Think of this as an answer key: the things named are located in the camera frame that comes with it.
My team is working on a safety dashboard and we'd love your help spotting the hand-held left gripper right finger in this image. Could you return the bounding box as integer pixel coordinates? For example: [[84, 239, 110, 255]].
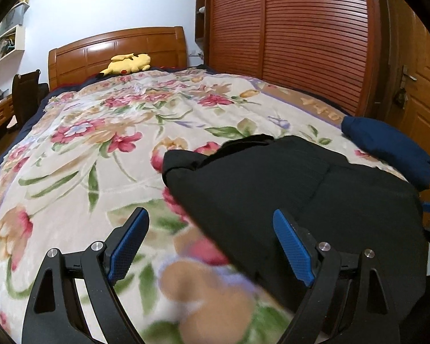
[[273, 208, 402, 344]]

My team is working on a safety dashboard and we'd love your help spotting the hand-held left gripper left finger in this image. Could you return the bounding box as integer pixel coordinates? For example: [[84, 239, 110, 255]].
[[21, 207, 150, 344]]

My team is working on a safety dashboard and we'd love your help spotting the black coat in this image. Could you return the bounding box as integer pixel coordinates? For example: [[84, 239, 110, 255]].
[[162, 134, 429, 344]]

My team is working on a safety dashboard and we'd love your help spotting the dark blue pillow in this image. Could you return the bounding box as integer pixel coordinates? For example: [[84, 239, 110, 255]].
[[341, 116, 430, 191]]

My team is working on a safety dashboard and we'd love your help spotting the wooden door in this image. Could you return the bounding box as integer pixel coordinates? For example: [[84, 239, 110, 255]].
[[380, 0, 430, 201]]

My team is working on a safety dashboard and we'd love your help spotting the floral blanket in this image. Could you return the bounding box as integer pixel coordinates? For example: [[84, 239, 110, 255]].
[[0, 67, 411, 344]]

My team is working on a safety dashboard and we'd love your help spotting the yellow plush toy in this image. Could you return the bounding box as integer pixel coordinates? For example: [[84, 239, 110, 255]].
[[100, 53, 152, 77]]

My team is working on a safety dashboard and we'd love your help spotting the dark chair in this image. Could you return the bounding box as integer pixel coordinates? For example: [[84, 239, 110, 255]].
[[7, 69, 49, 131]]

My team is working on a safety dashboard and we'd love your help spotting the wooden bed headboard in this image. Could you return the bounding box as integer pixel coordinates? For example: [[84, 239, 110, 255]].
[[48, 26, 187, 92]]

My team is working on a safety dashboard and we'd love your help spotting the wooden slatted wardrobe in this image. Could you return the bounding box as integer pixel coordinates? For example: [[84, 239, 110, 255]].
[[194, 0, 388, 119]]

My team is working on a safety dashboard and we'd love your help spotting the grey storage box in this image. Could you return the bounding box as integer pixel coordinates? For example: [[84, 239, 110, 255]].
[[2, 2, 30, 29]]

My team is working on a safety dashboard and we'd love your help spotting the metal door handle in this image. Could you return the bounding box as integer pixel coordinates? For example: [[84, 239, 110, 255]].
[[401, 65, 418, 89]]

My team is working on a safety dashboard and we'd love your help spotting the white wall shelf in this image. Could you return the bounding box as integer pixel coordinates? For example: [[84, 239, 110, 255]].
[[0, 0, 31, 74]]

